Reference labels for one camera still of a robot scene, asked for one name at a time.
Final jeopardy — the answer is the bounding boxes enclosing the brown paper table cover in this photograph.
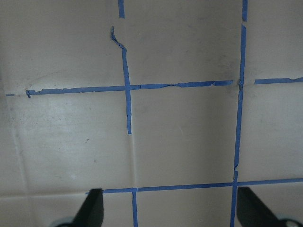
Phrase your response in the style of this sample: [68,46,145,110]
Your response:
[0,0,303,227]

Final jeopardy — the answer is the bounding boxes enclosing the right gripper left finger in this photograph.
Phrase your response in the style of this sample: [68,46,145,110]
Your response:
[72,189,104,227]

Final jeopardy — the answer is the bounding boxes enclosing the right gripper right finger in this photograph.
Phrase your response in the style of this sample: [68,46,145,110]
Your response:
[236,187,290,227]

